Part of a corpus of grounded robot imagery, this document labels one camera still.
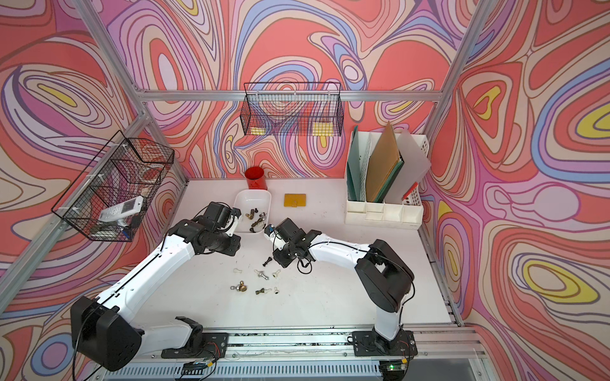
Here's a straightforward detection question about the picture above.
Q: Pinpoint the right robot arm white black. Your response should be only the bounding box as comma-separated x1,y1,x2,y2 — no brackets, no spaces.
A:
264,218,415,346

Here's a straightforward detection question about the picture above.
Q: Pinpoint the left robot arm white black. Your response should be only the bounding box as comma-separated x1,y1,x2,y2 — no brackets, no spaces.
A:
70,202,241,371

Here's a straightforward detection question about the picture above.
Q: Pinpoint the white storage tray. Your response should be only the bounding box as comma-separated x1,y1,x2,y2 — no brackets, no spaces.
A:
234,189,272,235

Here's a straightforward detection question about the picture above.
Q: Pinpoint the red cup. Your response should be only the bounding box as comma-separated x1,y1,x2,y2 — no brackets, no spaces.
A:
244,166,268,190

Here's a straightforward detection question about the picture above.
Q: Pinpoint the white remote control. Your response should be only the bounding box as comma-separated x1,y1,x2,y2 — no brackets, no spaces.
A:
98,196,144,226

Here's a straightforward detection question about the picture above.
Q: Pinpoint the green folder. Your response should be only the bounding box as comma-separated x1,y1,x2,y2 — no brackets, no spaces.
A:
346,126,361,201

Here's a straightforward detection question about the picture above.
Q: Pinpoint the white file organizer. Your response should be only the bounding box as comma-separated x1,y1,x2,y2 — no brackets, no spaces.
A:
345,130,424,230

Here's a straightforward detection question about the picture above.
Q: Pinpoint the yellow sponge in basket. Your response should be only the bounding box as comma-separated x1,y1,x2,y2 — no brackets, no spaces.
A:
311,122,334,137

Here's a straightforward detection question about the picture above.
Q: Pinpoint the brown cardboard folder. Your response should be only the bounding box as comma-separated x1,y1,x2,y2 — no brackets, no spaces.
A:
365,123,403,203

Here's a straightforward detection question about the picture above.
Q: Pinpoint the grey folder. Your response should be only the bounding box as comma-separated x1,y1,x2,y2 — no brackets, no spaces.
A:
384,130,431,206

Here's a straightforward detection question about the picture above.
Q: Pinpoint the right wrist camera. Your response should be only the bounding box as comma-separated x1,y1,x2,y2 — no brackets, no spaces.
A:
264,224,276,240

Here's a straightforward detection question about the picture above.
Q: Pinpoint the left wire basket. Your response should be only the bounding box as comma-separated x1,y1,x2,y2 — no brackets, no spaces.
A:
52,131,175,242

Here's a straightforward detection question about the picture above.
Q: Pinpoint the wire basket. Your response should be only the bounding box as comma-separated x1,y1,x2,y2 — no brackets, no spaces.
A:
52,131,175,242
240,80,344,137

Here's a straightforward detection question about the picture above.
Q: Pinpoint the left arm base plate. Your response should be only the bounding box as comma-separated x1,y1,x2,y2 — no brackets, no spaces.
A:
161,333,229,360

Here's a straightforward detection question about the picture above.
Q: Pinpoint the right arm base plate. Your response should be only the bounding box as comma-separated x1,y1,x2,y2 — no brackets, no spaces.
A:
347,330,418,359

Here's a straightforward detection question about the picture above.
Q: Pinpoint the back wire basket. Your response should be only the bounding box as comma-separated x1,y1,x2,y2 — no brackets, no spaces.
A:
240,80,344,137

